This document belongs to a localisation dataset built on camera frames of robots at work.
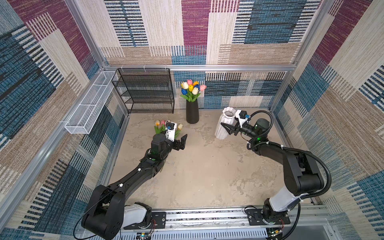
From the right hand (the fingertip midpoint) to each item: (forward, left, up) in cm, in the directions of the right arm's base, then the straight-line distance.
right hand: (225, 118), depth 83 cm
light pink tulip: (+20, +11, +6) cm, 23 cm away
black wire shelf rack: (+34, +51, -6) cm, 62 cm away
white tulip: (+21, +22, +7) cm, 31 cm away
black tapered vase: (+17, +18, -12) cm, 27 cm away
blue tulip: (+20, +22, +3) cm, 30 cm away
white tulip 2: (+15, +16, +7) cm, 23 cm away
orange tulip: (+22, +15, +8) cm, 28 cm away
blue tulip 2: (+19, +14, +8) cm, 25 cm away
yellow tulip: (+19, +18, +7) cm, 27 cm away
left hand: (-5, +25, -3) cm, 26 cm away
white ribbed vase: (-4, 0, +6) cm, 7 cm away
